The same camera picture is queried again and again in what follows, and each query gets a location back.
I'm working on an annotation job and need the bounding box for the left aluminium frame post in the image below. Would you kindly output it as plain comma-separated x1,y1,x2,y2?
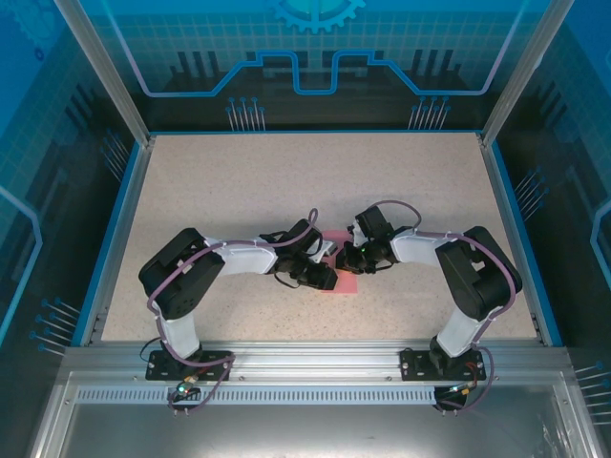
52,0,154,144

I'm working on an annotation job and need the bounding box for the aluminium side rail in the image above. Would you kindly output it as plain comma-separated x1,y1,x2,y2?
78,135,157,347
476,133,564,347

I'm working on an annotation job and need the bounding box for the slotted aluminium cable duct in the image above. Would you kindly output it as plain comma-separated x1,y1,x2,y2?
74,388,443,406

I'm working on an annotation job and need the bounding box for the aluminium frame post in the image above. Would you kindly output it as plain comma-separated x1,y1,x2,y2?
52,0,154,144
479,0,572,144

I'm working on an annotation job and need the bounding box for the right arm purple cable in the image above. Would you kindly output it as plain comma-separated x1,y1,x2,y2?
374,198,524,414

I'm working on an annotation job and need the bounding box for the aluminium mounting rail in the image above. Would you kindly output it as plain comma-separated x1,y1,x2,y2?
61,341,572,383

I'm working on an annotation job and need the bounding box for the pink paper sheet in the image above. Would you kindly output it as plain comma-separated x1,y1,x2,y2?
317,229,359,296

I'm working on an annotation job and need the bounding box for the right cable connector with light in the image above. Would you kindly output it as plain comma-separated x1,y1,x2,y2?
446,379,481,397

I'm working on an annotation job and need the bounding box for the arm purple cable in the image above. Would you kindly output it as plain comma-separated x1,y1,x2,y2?
374,198,524,414
147,207,320,417

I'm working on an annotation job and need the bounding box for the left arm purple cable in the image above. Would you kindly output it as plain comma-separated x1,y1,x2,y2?
147,207,320,417

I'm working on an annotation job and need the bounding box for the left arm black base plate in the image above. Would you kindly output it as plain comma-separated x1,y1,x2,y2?
146,349,234,382

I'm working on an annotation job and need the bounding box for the cable connector with light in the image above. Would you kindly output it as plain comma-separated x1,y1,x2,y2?
446,379,481,397
174,374,200,397

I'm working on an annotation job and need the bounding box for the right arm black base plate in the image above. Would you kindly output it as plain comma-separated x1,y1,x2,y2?
399,347,484,383

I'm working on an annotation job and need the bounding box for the right aluminium side rail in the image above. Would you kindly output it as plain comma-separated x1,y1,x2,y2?
476,133,564,347

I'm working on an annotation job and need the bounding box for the left cable connector with light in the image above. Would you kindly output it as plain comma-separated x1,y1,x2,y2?
174,374,200,397

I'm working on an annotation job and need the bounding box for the left aluminium side rail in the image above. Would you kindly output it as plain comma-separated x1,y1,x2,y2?
78,135,157,347

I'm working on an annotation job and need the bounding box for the right aluminium frame post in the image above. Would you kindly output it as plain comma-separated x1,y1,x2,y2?
479,0,572,144

